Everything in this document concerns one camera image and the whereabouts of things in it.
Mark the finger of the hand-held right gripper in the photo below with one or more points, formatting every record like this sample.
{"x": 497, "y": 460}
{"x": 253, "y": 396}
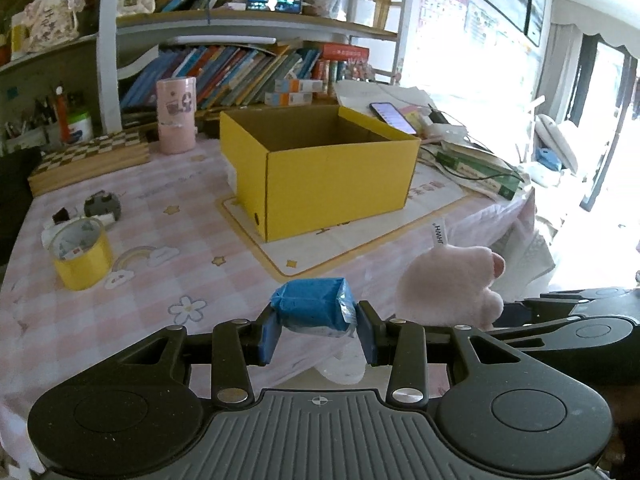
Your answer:
{"x": 550, "y": 332}
{"x": 575, "y": 304}

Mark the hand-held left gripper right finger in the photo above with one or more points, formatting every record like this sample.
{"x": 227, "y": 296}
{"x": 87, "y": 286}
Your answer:
{"x": 367, "y": 338}

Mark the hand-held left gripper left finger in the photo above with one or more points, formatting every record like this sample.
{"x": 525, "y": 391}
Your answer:
{"x": 265, "y": 341}

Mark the blue tissue packet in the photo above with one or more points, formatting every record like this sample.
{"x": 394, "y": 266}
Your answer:
{"x": 310, "y": 305}

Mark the pink plush toy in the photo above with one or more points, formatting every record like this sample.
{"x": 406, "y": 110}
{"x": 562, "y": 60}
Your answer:
{"x": 445, "y": 285}

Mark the yellow cardboard box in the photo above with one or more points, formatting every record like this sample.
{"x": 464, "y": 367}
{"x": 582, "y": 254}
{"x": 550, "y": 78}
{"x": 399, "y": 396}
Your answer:
{"x": 330, "y": 180}

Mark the grey toy truck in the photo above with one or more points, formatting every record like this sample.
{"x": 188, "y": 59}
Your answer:
{"x": 102, "y": 204}

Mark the desktop with pink checked cloth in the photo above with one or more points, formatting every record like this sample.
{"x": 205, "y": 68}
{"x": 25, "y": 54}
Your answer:
{"x": 165, "y": 195}

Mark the white desk mat yellow edge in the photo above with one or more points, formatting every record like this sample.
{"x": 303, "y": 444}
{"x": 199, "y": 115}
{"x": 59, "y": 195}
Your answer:
{"x": 310, "y": 252}

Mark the white cushion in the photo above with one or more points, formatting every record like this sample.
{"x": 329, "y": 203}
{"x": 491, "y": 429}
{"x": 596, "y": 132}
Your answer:
{"x": 557, "y": 140}

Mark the thick green book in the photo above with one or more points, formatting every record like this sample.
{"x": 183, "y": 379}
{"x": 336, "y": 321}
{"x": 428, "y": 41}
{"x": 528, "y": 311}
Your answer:
{"x": 475, "y": 172}

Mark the yellow tape roll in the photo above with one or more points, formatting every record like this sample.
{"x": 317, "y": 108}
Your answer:
{"x": 82, "y": 262}

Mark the white charger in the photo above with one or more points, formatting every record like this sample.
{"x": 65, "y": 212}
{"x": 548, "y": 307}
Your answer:
{"x": 445, "y": 127}

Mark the black smartphone with pink screen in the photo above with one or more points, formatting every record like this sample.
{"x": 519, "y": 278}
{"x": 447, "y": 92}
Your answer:
{"x": 393, "y": 117}

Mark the pink tumbler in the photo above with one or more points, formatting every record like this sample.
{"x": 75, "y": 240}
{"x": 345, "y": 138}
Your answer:
{"x": 176, "y": 117}

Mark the orange white small box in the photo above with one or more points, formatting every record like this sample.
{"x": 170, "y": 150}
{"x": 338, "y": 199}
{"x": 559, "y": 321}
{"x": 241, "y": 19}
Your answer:
{"x": 299, "y": 85}
{"x": 287, "y": 98}

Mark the stack of white papers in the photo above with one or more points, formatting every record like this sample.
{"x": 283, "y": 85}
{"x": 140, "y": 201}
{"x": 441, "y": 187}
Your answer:
{"x": 365, "y": 92}

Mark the wooden checkered chessboard box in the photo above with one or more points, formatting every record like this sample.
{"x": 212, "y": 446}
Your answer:
{"x": 85, "y": 157}

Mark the long row of leaning books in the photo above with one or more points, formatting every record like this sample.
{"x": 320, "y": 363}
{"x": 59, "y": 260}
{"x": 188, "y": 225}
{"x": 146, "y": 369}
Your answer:
{"x": 225, "y": 75}

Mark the white scalloped curtain valance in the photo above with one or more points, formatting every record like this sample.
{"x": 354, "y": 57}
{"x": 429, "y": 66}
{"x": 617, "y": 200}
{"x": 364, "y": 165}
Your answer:
{"x": 600, "y": 25}

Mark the white jar with green lid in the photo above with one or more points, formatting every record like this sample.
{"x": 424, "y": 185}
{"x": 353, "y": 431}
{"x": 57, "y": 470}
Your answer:
{"x": 80, "y": 127}

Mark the red flat box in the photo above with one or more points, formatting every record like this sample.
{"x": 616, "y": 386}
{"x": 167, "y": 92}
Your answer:
{"x": 345, "y": 51}

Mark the red bottle with white cap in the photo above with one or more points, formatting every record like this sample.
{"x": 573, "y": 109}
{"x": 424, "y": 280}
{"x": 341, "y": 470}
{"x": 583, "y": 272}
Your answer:
{"x": 62, "y": 115}

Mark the white pen holder with pens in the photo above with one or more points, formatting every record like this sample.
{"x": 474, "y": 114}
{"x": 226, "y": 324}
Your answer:
{"x": 27, "y": 132}

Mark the white bookshelf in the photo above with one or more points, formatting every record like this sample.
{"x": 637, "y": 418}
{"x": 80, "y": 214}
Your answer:
{"x": 109, "y": 60}

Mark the white storage bin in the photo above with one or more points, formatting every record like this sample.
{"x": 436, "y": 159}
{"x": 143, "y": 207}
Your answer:
{"x": 350, "y": 7}

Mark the small lit screen device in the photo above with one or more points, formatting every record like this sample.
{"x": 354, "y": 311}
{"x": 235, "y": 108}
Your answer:
{"x": 275, "y": 1}

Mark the floral fabric bag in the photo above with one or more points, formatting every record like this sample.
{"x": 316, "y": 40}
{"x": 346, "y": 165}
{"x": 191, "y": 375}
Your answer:
{"x": 47, "y": 15}

